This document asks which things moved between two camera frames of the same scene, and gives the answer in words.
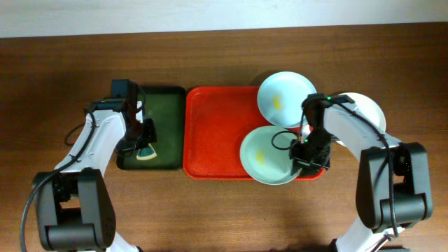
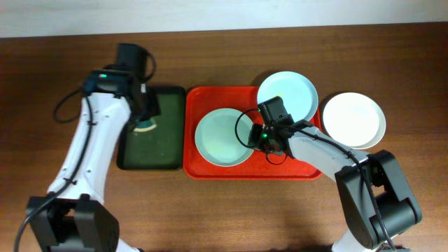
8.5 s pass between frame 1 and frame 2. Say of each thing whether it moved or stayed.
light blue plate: stayed
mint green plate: moved
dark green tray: stayed
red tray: stayed
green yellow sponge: moved
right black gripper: moved
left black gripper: moved
